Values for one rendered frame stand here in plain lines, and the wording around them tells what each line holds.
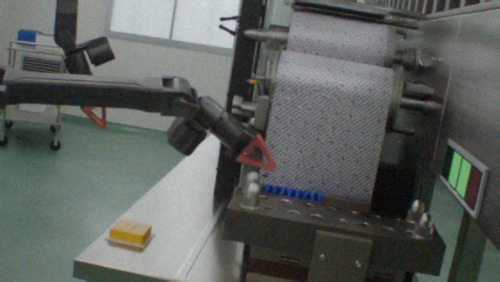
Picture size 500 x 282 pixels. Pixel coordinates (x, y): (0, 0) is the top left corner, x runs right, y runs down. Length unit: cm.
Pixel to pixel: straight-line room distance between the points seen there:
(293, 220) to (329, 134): 24
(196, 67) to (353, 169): 574
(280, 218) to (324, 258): 10
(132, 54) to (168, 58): 42
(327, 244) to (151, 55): 608
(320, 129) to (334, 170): 9
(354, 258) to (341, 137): 28
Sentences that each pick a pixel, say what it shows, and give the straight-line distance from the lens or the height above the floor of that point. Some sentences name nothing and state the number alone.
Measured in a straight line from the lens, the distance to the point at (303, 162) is 129.
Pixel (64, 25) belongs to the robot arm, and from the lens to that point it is 161.
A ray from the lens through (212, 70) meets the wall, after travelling 694.
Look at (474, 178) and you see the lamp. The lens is 90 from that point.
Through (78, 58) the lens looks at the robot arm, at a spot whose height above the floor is 121.
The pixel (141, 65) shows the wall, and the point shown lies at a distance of 711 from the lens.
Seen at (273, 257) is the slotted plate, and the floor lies 95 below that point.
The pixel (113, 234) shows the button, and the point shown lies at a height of 91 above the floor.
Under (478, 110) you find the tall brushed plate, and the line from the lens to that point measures 97.
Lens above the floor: 135
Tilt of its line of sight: 10 degrees down
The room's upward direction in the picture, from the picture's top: 9 degrees clockwise
